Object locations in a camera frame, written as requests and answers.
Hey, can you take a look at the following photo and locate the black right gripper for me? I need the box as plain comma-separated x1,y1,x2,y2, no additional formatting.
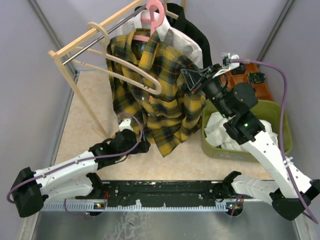
181,63,233,119

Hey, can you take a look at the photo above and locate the yellow black plaid shirt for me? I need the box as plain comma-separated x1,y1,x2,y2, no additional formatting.
107,28,206,157

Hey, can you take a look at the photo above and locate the beige wooden hanger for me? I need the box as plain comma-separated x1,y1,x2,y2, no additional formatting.
72,21,162,95

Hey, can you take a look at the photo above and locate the pink plastic hanger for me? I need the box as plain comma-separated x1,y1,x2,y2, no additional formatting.
132,0,165,43

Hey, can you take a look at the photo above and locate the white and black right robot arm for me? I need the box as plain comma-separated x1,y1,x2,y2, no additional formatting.
181,64,320,221

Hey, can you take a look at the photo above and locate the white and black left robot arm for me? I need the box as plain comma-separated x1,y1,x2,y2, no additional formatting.
9,129,151,218

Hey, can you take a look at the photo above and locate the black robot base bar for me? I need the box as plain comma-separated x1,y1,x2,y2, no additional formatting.
84,180,237,209

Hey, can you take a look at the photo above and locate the white collared shirt on rack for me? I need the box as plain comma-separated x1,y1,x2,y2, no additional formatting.
117,9,203,69

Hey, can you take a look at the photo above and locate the beige hanger under black garment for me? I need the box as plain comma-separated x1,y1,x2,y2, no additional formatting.
162,0,179,20

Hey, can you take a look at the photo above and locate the pink hanger on rack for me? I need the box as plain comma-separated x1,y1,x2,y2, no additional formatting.
140,9,160,24

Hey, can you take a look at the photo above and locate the dark rolled sock top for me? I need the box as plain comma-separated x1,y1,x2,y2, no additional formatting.
231,63,247,75

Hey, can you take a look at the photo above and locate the black garment on rack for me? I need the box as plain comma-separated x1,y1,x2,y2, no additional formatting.
134,2,212,68

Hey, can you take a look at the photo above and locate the orange compartment tray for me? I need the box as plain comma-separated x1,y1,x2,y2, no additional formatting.
226,63,274,101

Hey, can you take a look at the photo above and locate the green patterned rolled sock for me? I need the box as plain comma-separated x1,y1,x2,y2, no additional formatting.
247,72,266,84

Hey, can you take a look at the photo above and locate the green plastic laundry basket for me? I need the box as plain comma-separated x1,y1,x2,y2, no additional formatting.
201,100,293,162

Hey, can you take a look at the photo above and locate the wooden clothes rack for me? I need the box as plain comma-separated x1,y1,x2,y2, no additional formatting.
48,0,147,137

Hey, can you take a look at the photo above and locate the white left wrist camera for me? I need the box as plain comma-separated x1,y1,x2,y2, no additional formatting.
118,117,134,132

